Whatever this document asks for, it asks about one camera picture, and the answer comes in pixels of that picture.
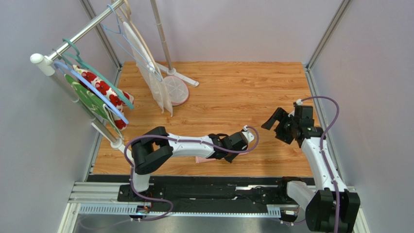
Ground red floral white cloth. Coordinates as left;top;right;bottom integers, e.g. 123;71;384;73
72;65;135;131

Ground pink cloth napkin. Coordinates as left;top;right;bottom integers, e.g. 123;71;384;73
195;151;247;164

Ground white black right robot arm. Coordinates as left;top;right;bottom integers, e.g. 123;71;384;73
262;104;361;233

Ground green patterned cloth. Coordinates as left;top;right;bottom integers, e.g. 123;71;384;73
64;74;124;139

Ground beige hanger with white cloth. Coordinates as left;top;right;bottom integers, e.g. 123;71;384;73
112;8;173;116

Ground blue plastic hanger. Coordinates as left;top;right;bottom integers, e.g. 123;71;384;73
53;61;129;124

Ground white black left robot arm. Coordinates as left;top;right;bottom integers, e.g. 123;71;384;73
124;126;258;193

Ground metal clothes rack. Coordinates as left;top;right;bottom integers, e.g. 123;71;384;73
29;0;200;161

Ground light blue thin hanger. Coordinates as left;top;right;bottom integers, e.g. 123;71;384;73
101;17;164;83

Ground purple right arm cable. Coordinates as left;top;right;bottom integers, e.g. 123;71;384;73
280;96;340;233

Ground teal plastic hanger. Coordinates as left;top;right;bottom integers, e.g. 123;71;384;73
61;37;135;111

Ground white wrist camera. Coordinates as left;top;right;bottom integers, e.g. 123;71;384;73
241;125;256;144
288;99;304;118

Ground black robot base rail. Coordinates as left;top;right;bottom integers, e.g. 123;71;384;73
117;176;294;214

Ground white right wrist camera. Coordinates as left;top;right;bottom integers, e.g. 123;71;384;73
288;99;304;118

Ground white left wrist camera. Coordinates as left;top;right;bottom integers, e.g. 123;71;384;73
241;125;256;144

